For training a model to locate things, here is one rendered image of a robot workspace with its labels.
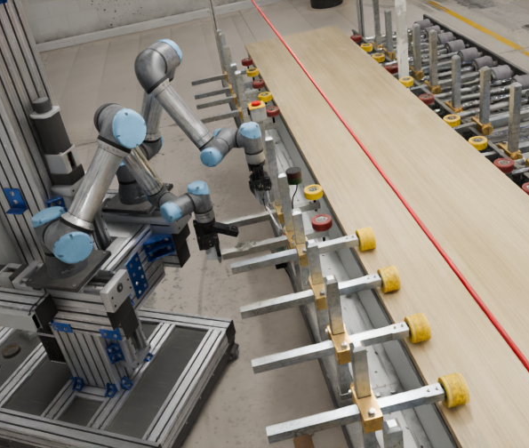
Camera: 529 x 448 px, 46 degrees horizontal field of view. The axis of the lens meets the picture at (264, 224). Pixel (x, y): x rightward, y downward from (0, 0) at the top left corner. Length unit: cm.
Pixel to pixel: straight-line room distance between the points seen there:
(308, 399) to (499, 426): 143
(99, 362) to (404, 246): 143
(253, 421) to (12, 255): 128
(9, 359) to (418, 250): 214
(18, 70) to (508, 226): 181
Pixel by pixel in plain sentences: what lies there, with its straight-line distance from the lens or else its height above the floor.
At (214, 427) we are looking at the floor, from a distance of 300.
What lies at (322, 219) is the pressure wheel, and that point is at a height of 91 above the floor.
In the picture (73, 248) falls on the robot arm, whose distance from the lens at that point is 210.
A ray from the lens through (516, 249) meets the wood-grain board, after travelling 230.
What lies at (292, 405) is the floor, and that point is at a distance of 300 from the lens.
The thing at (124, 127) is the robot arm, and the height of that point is 152.
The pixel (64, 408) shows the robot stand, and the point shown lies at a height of 23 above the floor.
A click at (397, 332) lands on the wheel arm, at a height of 96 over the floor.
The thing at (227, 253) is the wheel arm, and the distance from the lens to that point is 248.
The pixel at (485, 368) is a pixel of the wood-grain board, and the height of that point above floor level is 90.
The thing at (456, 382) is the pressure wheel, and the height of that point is 98.
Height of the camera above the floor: 223
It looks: 32 degrees down
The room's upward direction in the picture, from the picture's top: 11 degrees counter-clockwise
